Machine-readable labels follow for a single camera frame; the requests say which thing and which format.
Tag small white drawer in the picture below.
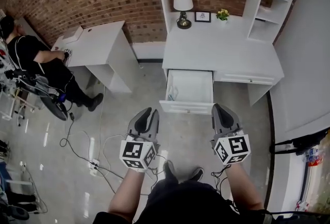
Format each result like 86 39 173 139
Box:
159 68 216 115

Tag person's left forearm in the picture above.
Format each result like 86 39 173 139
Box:
108 167 153 221

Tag white cardboard box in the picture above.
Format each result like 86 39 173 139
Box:
62 25 84 44

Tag white power strip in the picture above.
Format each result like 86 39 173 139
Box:
88 158 101 176

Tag small white side desk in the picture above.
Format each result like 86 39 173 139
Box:
51 20 140 94

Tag clear plastic bag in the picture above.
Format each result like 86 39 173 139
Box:
167 85 179 101

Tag person's right forearm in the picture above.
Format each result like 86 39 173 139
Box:
224 162 265 211

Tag person's black shoe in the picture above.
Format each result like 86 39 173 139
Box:
162 160 179 184
190 167 205 182

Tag person's left black shoe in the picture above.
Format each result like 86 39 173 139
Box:
162 160 179 184

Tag black picture frame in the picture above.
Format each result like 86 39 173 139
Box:
194 11 212 23

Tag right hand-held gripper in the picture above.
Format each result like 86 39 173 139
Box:
209 103 252 166

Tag black wheeled chair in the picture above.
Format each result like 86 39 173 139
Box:
5 68 76 122

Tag red and white object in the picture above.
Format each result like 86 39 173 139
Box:
295 199 310 212

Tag white desk with hutch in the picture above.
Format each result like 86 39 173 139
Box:
152 0 304 107

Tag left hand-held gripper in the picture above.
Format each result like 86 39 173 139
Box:
119 107 161 174

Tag person's right black shoe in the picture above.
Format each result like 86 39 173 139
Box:
190 167 205 182

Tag black metal stand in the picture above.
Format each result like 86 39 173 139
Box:
269 127 330 157

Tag red blue packet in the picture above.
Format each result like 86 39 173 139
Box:
304 147 323 167

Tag white floor cable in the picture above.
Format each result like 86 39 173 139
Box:
99 134 129 177

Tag yellow potted flowers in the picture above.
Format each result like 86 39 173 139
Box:
216 8 230 26

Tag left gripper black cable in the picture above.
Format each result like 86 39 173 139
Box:
148 153 168 185

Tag black floor cable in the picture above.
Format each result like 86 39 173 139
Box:
59 112 160 197

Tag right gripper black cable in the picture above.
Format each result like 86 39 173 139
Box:
211 165 232 193

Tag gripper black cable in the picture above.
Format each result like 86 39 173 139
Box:
148 153 168 185
211 165 232 193

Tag person's black clothing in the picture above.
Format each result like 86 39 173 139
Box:
92 179 273 224

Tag white metal rack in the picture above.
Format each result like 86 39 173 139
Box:
0 83 37 127

